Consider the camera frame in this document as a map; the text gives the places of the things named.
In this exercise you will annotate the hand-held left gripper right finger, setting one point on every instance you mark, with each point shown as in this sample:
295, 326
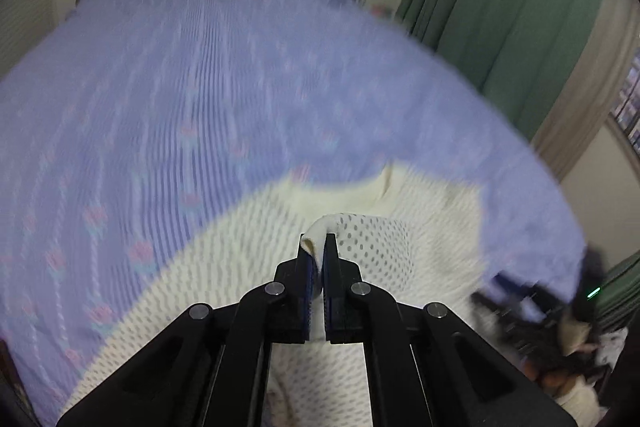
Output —
330, 277

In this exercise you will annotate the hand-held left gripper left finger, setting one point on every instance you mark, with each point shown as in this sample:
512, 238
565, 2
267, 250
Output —
309, 277

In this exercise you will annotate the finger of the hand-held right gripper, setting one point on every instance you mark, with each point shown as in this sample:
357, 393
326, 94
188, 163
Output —
510, 294

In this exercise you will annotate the white dotted small garment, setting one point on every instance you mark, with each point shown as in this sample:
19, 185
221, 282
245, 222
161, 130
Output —
240, 247

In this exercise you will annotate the person's right hand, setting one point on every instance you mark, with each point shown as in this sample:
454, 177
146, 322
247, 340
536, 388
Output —
562, 378

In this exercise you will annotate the window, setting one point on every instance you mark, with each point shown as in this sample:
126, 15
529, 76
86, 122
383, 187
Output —
627, 107

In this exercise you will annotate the beige curtain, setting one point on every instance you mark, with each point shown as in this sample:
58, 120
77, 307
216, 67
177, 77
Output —
585, 87

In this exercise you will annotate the purple floral bedsheet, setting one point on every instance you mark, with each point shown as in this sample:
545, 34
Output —
175, 82

